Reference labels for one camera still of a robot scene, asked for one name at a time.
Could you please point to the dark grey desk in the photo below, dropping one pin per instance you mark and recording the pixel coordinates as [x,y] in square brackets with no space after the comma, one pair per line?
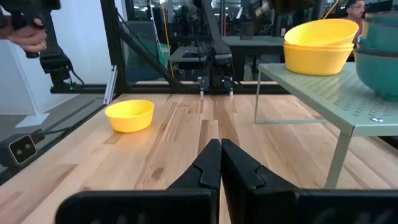
[258,42]

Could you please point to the grey low desk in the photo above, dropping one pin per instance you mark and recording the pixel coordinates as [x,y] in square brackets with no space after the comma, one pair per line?
[177,59]

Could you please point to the teal patterned ceramic bowl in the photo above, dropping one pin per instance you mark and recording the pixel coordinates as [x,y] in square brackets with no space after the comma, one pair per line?
[379,77]
[384,18]
[379,37]

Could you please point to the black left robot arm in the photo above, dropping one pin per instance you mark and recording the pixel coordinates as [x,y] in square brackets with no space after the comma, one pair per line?
[220,56]

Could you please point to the white aluminium bracket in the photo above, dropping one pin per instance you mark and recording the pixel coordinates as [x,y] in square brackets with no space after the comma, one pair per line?
[110,84]

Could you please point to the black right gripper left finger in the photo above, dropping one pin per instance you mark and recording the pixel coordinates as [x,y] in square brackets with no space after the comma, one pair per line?
[206,174]

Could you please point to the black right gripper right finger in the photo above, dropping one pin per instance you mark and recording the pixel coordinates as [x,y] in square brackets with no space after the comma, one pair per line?
[242,177]

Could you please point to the black computer mouse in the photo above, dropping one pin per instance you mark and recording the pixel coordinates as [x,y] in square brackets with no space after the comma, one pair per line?
[192,53]

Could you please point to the person's hand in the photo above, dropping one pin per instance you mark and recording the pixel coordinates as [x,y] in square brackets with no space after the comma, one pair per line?
[28,39]

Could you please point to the yellow plastic bowl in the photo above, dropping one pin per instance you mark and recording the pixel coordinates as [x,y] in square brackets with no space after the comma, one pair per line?
[320,32]
[317,60]
[129,119]

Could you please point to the person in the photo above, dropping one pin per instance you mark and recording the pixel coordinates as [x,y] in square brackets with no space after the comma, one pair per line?
[356,11]

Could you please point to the black table-level camera box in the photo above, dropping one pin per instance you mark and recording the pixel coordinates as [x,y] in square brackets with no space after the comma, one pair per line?
[22,150]

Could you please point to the green perforated metal shelf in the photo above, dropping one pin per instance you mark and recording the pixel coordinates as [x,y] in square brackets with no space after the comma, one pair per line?
[326,90]

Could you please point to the black cylindrical container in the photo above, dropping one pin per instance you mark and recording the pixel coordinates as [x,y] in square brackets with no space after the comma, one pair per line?
[246,31]

